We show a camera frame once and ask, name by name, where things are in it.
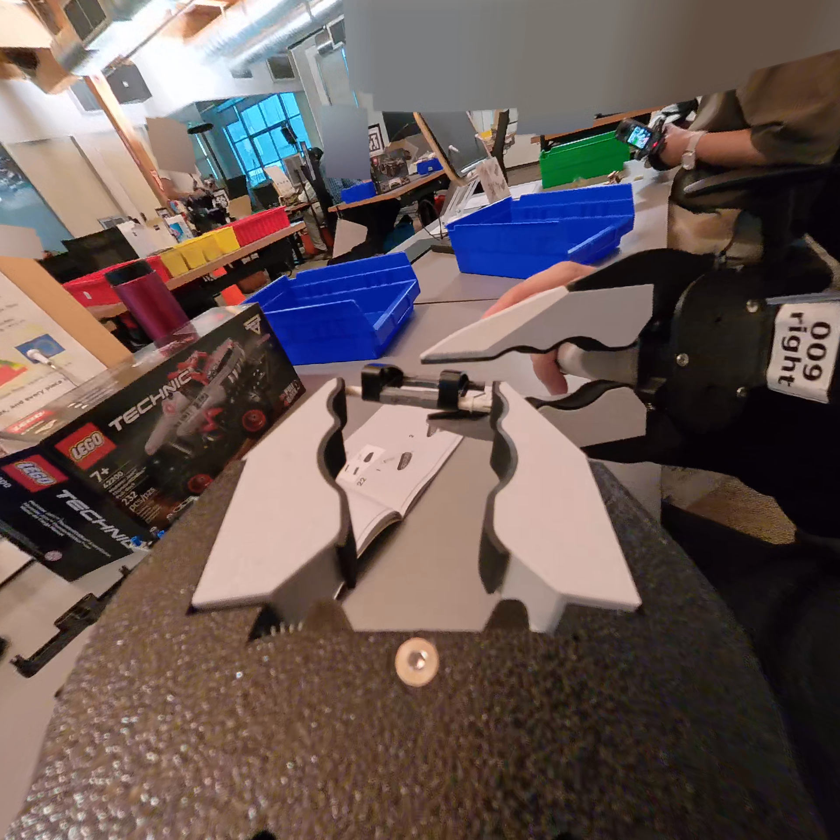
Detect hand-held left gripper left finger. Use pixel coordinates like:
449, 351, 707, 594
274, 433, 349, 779
190, 377, 361, 626

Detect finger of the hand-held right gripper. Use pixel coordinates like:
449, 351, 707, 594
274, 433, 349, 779
419, 283, 656, 366

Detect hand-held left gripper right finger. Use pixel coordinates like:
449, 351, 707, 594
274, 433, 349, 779
478, 381, 644, 635

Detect black toy brick assembly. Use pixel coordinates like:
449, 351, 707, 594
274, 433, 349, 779
344, 364, 494, 421

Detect grey desk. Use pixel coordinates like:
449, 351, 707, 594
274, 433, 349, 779
0, 190, 670, 723

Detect person's right hand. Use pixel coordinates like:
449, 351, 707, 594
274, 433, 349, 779
482, 261, 595, 395

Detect blue plastic storage bin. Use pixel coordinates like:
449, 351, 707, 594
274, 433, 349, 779
246, 252, 421, 366
446, 182, 635, 280

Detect white instruction booklet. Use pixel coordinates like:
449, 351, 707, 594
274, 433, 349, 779
336, 407, 464, 559

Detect black toy set box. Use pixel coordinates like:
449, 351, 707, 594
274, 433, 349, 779
0, 303, 307, 583

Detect green plastic storage bin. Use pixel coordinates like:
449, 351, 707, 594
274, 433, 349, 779
539, 131, 632, 191

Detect black chair armrest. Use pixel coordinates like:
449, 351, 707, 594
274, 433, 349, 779
669, 163, 840, 221

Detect grey display board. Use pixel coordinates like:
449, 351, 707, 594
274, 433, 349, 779
412, 110, 491, 185

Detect distant toy set box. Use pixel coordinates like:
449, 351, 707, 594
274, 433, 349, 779
371, 147, 421, 186

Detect grey toy vehicle chassis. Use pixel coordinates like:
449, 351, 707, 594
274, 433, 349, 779
10, 564, 132, 678

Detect maroon travel tumbler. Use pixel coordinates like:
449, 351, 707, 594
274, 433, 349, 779
105, 260, 191, 347

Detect person's dark clothed legs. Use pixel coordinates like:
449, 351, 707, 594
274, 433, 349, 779
659, 505, 840, 840

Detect red plastic storage bin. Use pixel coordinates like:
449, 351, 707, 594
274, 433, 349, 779
230, 206, 291, 248
63, 256, 173, 308

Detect printed instruction board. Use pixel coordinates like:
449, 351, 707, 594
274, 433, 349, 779
0, 256, 132, 434

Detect large grid window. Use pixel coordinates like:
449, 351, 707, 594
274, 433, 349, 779
217, 92, 309, 177

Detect small black camera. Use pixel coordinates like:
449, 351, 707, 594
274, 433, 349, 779
616, 118, 657, 155

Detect silver ventilation duct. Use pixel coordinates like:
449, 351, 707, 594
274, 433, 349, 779
190, 0, 345, 63

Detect black wall speaker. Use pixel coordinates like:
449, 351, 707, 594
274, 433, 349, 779
105, 62, 153, 106

